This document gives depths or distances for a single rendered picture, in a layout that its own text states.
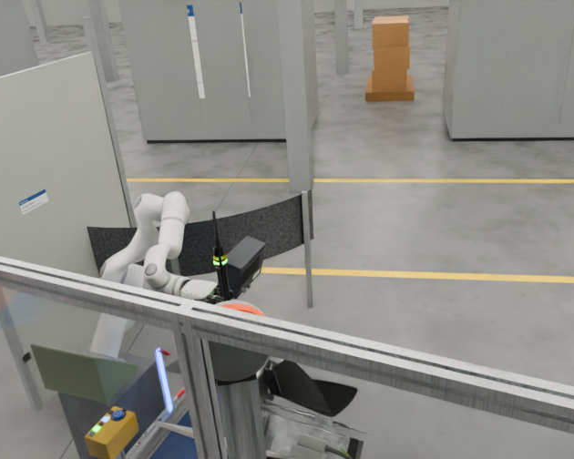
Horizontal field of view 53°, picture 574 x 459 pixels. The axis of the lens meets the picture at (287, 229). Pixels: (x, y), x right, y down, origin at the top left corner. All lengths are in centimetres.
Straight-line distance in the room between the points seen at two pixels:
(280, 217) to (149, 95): 474
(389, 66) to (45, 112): 691
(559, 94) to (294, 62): 353
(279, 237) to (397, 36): 612
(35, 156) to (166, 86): 478
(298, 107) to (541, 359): 340
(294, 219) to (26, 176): 175
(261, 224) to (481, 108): 452
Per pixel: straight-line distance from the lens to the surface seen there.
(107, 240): 397
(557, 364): 416
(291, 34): 589
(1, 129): 350
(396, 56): 970
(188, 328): 95
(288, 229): 404
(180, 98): 822
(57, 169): 377
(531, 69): 777
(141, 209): 237
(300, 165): 624
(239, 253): 273
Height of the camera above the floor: 258
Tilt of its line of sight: 27 degrees down
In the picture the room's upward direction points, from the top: 4 degrees counter-clockwise
